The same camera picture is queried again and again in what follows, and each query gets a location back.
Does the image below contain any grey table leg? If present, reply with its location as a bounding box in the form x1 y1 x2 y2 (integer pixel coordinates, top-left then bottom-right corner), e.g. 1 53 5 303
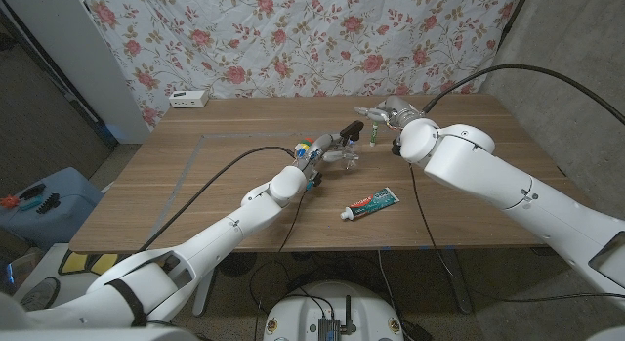
438 247 474 316

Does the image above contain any black toothed comb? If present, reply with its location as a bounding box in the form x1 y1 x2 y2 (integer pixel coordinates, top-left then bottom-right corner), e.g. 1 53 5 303
36 192 63 215

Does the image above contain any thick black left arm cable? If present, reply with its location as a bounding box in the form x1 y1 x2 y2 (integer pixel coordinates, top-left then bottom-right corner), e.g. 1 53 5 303
139 145 297 254

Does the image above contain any thin black left wrist cable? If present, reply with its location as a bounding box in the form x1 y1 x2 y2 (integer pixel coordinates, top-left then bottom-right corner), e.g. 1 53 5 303
277 189 309 254

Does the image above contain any black power adapter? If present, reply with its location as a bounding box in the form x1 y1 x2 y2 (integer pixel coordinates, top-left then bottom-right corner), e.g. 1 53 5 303
399 320 434 341

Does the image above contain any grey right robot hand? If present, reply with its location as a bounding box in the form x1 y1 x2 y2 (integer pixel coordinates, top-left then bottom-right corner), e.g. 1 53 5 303
354 95 426 131

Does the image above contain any colourful wooden maraca toy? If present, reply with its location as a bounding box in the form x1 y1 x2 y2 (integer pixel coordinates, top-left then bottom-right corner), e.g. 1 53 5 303
294 137 314 159

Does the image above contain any black backdrop stand pole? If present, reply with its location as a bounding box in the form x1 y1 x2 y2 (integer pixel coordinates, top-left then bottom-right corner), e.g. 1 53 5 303
496 0 532 52

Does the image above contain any floral backdrop cloth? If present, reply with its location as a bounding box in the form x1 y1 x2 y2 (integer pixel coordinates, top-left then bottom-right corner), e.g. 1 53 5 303
80 0 521 130

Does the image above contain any black floor cable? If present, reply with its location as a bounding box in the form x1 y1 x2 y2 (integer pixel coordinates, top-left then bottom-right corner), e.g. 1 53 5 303
246 260 318 341
378 250 409 332

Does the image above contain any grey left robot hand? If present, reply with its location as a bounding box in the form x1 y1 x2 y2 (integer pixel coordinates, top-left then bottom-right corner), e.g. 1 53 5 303
295 133 361 175

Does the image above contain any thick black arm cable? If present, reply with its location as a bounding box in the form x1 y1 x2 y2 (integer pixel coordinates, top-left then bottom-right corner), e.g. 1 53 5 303
139 145 297 254
422 63 625 127

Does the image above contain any white robot torso shell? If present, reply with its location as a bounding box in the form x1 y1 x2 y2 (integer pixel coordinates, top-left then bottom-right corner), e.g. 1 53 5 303
0 325 199 341

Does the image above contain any grey shoe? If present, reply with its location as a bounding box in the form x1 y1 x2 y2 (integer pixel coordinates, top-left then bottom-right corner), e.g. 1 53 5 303
19 277 61 313

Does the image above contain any black plastic clip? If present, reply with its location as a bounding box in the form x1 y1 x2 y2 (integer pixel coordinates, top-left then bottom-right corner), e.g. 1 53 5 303
19 183 48 201

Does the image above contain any toothpaste tube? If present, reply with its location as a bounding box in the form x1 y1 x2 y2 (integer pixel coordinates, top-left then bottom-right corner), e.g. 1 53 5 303
340 187 400 222

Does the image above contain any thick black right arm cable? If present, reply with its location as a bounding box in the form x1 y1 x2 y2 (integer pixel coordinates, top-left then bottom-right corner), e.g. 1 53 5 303
422 63 625 127

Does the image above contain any white table leg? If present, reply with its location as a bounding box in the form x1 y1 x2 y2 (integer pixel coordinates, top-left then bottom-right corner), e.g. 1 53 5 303
192 267 220 317

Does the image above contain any yellow black floor mat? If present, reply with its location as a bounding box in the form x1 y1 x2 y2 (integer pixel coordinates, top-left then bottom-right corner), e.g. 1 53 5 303
57 251 121 277

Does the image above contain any blue storage bin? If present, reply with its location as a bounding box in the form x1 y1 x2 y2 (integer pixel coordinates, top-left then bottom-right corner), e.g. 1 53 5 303
0 166 104 252

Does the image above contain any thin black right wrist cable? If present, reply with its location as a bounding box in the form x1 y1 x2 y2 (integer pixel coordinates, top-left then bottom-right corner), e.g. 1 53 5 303
408 164 625 303

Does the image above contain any white power strip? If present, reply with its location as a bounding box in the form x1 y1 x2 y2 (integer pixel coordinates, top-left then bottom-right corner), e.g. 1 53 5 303
168 90 210 109

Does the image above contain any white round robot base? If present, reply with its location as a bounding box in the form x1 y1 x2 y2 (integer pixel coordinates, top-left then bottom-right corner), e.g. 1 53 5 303
263 280 405 341

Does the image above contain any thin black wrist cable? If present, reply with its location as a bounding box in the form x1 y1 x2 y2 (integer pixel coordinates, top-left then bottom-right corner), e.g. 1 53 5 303
408 164 625 303
277 189 309 254

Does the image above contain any black radio box with antenna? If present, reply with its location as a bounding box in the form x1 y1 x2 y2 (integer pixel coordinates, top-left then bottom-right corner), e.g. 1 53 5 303
317 295 357 341

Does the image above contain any clear dispenser bottle black pump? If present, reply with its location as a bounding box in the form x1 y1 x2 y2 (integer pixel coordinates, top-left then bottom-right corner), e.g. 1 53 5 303
331 119 365 171

